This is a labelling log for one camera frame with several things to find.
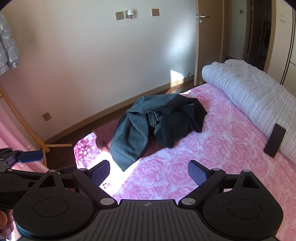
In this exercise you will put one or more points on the bamboo clothes rack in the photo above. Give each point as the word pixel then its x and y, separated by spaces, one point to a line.
pixel 45 147

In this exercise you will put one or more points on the wooden door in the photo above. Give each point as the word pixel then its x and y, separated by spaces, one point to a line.
pixel 211 23

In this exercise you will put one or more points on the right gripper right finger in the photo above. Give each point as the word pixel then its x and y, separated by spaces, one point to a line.
pixel 207 180

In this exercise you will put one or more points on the black jacket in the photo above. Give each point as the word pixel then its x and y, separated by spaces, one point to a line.
pixel 165 118

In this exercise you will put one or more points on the striped white duvet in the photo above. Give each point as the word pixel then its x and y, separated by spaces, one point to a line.
pixel 263 100

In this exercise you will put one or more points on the person's left hand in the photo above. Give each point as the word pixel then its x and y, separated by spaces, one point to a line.
pixel 6 223

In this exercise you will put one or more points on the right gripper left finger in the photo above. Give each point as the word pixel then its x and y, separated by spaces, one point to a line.
pixel 89 182

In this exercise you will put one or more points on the white wall plug device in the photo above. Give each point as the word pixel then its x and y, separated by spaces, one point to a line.
pixel 129 14

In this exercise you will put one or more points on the wall switch plate right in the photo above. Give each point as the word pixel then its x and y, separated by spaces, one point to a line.
pixel 155 12

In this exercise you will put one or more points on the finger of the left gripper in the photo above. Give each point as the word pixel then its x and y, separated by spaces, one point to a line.
pixel 30 156

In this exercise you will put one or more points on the black phone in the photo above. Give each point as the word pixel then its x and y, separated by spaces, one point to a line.
pixel 274 142

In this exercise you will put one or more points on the silver puffer jacket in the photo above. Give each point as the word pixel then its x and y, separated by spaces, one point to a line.
pixel 10 56

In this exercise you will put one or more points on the low wall socket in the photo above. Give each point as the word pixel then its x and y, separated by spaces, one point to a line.
pixel 46 116

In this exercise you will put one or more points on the pink rose bed blanket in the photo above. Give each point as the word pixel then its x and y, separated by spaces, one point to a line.
pixel 229 141

